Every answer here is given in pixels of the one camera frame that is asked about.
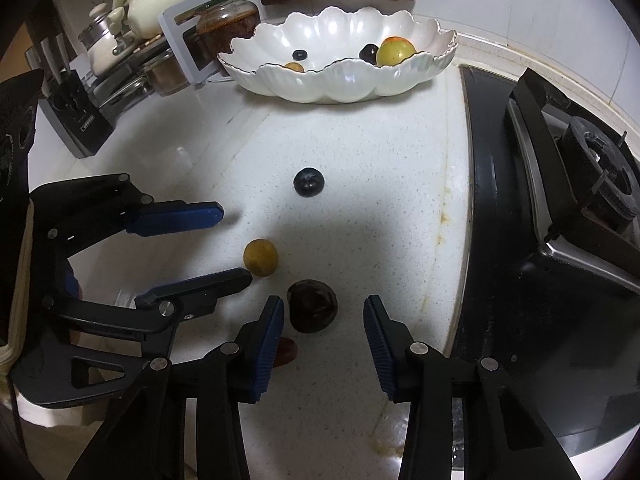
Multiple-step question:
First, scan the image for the black knife block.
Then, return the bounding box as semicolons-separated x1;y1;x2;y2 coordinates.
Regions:
37;67;117;159

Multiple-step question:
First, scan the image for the gas stove burner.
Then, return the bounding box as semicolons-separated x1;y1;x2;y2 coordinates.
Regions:
560;115;637;222

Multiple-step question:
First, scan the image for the small red brown fruit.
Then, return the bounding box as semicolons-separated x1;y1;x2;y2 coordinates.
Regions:
274;337;298;367

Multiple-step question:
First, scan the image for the white scalloped bowl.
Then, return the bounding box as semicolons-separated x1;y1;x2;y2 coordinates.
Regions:
216;6;458;105

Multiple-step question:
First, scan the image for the black gas stove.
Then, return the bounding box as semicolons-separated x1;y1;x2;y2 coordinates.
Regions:
450;62;640;466

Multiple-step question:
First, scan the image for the small white pot with lid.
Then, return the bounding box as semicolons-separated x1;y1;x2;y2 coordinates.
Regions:
77;2;133;76

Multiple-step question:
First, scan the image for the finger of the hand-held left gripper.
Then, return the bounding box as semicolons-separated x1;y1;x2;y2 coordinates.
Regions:
11;267;253;407
27;173;225;307

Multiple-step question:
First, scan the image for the white frame stand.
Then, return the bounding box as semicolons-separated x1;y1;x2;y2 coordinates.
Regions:
158;0;233;88

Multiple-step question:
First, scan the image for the cream ceramic teapot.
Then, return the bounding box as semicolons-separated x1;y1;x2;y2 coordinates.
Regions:
125;0;206;40

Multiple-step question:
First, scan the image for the dark brown round fruit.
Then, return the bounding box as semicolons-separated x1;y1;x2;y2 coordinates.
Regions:
286;280;339;334

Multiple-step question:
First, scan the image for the white cloth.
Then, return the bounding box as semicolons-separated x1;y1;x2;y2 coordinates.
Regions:
0;370;102;429

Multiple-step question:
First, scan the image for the glass jar with green lid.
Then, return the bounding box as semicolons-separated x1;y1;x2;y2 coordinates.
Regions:
195;0;262;56

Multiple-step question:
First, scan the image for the orange yellow round fruit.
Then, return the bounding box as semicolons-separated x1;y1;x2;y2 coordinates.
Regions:
376;36;417;67

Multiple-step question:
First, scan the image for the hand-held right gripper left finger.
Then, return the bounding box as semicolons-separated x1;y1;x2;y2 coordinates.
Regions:
67;295;286;480

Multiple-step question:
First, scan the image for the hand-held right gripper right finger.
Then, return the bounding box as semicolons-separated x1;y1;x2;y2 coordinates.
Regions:
362;294;568;480

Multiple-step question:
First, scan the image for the metal shelf rack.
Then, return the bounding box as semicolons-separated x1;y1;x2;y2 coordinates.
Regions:
82;35;176;111

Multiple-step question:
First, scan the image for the black pan support grate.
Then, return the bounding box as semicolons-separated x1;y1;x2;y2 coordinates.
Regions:
507;67;640;261

